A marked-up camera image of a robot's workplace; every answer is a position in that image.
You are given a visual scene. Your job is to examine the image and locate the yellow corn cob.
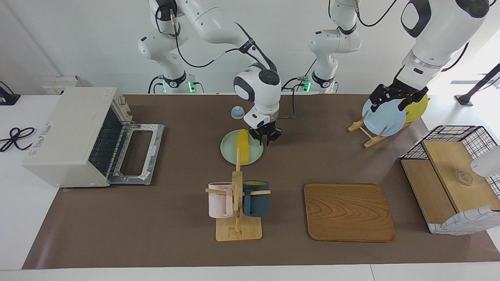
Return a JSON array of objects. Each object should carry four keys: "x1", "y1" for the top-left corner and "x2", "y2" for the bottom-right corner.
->
[{"x1": 236, "y1": 129, "x2": 250, "y2": 164}]

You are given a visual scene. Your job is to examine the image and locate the pale green plate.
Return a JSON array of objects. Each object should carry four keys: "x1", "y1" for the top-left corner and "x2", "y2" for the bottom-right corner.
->
[{"x1": 220, "y1": 130, "x2": 264, "y2": 166}]

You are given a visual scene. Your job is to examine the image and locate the white toaster oven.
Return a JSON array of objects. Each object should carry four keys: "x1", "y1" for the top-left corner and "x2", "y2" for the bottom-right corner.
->
[{"x1": 22, "y1": 87, "x2": 165, "y2": 188}]

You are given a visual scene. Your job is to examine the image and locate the yellow plate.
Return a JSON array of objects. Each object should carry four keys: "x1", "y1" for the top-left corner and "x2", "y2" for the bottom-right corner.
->
[{"x1": 404, "y1": 95, "x2": 429, "y2": 123}]

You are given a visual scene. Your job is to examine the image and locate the light blue plate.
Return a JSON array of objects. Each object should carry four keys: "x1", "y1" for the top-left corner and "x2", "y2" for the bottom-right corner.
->
[{"x1": 362, "y1": 98, "x2": 407, "y2": 137}]

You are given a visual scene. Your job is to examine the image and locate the wooden plate rack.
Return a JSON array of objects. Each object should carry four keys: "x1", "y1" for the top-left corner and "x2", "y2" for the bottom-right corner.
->
[{"x1": 347, "y1": 119, "x2": 411, "y2": 149}]

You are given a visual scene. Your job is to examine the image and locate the dark teal mug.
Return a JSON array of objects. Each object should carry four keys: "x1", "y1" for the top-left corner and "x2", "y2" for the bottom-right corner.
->
[{"x1": 242, "y1": 180, "x2": 270, "y2": 218}]

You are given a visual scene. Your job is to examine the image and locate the black tripod stand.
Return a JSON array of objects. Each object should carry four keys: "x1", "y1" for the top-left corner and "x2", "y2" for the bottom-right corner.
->
[{"x1": 455, "y1": 62, "x2": 500, "y2": 107}]

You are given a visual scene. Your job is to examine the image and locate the pink mug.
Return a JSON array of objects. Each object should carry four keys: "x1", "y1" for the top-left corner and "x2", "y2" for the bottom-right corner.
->
[{"x1": 208, "y1": 182, "x2": 234, "y2": 219}]

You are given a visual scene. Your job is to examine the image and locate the wooden step shelf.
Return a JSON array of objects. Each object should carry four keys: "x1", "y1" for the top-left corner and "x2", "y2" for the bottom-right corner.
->
[{"x1": 401, "y1": 140, "x2": 500, "y2": 225}]

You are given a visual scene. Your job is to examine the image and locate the wooden mug tree stand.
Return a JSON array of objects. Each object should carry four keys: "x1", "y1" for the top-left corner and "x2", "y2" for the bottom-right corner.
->
[{"x1": 205, "y1": 148, "x2": 271, "y2": 242}]

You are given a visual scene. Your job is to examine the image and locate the clear glass cup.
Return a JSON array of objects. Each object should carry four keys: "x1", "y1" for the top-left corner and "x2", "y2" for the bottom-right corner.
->
[{"x1": 455, "y1": 170, "x2": 475, "y2": 186}]

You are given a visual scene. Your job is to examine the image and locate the white rounded device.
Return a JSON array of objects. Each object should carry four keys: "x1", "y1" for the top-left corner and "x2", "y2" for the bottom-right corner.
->
[{"x1": 471, "y1": 145, "x2": 500, "y2": 178}]

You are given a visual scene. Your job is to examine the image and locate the wooden serving tray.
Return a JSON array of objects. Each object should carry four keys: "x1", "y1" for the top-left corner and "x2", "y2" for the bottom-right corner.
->
[{"x1": 304, "y1": 183, "x2": 396, "y2": 243}]

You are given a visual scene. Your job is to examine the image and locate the brown table mat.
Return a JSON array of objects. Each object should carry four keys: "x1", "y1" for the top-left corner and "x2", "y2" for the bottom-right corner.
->
[{"x1": 21, "y1": 94, "x2": 500, "y2": 270}]

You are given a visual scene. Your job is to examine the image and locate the white checked cloth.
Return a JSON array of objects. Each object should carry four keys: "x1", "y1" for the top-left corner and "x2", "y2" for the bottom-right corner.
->
[{"x1": 428, "y1": 206, "x2": 500, "y2": 236}]

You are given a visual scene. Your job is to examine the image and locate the white power box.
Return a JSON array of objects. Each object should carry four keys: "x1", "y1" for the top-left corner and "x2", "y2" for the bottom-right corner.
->
[{"x1": 42, "y1": 75, "x2": 80, "y2": 95}]

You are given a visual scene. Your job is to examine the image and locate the black wire basket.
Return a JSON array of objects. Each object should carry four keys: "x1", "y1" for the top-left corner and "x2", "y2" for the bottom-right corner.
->
[{"x1": 401, "y1": 125, "x2": 500, "y2": 196}]

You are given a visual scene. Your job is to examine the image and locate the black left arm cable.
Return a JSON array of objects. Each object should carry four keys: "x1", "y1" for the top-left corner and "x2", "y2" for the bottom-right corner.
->
[{"x1": 354, "y1": 0, "x2": 469, "y2": 73}]

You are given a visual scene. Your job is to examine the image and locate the coiled black cable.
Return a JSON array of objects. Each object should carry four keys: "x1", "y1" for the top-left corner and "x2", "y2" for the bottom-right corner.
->
[{"x1": 0, "y1": 127, "x2": 36, "y2": 153}]

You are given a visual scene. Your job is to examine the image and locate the black clamp mount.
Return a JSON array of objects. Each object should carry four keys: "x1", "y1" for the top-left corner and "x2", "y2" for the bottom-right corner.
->
[{"x1": 0, "y1": 81, "x2": 21, "y2": 106}]

